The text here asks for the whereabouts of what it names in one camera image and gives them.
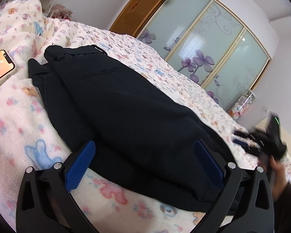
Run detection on wrapped plush toy package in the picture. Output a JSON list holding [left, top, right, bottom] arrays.
[[228, 90, 255, 120]]

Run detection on glass sliding door wardrobe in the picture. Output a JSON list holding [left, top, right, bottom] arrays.
[[135, 0, 271, 110]]

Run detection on smartphone with orange screen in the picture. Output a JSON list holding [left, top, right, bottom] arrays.
[[0, 50, 17, 86]]

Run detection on brown wooden door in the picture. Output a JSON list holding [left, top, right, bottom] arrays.
[[110, 0, 159, 36]]

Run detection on fleece teddy bear blanket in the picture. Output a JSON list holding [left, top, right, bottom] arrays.
[[0, 0, 257, 232]]

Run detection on black pants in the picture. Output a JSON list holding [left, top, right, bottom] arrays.
[[28, 45, 234, 212]]

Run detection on right hand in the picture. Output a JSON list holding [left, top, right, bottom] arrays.
[[269, 157, 287, 202]]

